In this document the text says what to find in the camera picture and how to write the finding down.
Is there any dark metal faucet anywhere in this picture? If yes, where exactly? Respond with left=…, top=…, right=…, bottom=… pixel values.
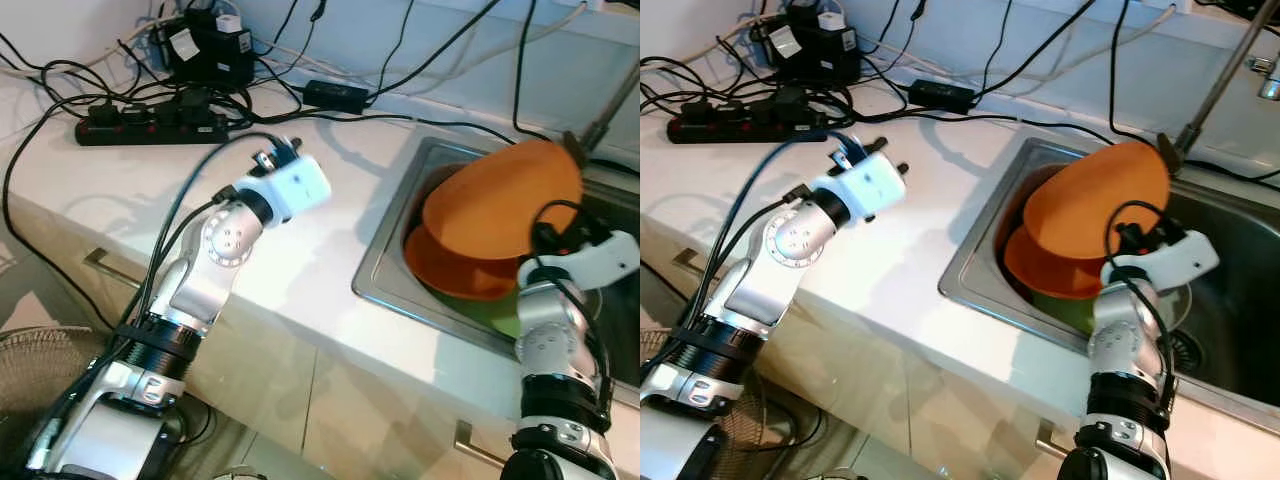
left=1158, top=5, right=1280, bottom=166
left=563, top=65, right=641, bottom=166

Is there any orange bowl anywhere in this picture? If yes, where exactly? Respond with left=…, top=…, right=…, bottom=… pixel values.
left=403, top=225, right=521, bottom=301
left=1002, top=225, right=1106, bottom=301

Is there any black power strip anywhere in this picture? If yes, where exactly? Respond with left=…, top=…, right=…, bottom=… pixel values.
left=667, top=100, right=829, bottom=144
left=75, top=100, right=231, bottom=147

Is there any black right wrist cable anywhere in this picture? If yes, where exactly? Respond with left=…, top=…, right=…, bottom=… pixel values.
left=535, top=198, right=611, bottom=401
left=1105, top=198, right=1181, bottom=401

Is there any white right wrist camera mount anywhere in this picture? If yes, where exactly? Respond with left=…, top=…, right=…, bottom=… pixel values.
left=520, top=230, right=641, bottom=291
left=1100, top=230, right=1221, bottom=293

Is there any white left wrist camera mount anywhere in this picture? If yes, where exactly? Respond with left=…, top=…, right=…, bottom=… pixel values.
left=238, top=155, right=333, bottom=226
left=810, top=155, right=906, bottom=223

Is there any orange plate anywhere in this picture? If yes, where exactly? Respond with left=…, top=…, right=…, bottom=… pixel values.
left=1022, top=140, right=1173, bottom=263
left=422, top=138, right=584, bottom=263

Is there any black charger box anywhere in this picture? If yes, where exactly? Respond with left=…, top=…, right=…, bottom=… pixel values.
left=765, top=5, right=863, bottom=86
left=160, top=10, right=253, bottom=86

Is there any sink drain strainer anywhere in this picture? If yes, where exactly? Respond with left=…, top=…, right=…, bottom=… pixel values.
left=1165, top=328, right=1206, bottom=376

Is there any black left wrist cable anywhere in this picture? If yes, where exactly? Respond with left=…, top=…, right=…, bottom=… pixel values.
left=685, top=135, right=856, bottom=336
left=120, top=132, right=276, bottom=331

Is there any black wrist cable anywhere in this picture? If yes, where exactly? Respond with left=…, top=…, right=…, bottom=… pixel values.
left=685, top=135, right=856, bottom=336
left=120, top=132, right=276, bottom=331
left=535, top=198, right=611, bottom=401
left=1105, top=198, right=1181, bottom=401

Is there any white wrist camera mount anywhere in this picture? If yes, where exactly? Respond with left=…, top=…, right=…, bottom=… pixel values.
left=520, top=230, right=641, bottom=291
left=238, top=155, right=333, bottom=226
left=810, top=155, right=906, bottom=223
left=1100, top=230, right=1221, bottom=293

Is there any wire floor fan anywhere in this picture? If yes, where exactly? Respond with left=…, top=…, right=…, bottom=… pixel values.
left=640, top=325, right=801, bottom=476
left=0, top=325, right=216, bottom=471

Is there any chrome tap handle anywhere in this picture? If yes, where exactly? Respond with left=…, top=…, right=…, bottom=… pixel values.
left=1245, top=55, right=1280, bottom=101

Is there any metal cabinet handle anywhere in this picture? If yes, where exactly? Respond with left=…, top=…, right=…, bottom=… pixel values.
left=82, top=248, right=136, bottom=291
left=453, top=420, right=506, bottom=469
left=672, top=248, right=716, bottom=286
left=1035, top=420, right=1076, bottom=456

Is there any black power adapter brick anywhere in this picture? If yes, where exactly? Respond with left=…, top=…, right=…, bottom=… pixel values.
left=908, top=80, right=976, bottom=114
left=302, top=80, right=371, bottom=113

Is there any stainless steel sink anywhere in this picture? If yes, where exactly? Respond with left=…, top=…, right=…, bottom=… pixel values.
left=938, top=135, right=1280, bottom=421
left=352, top=135, right=641, bottom=386

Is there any green plate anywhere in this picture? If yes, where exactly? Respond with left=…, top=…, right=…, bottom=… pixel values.
left=1040, top=290, right=1101, bottom=336
left=430, top=290, right=523, bottom=341

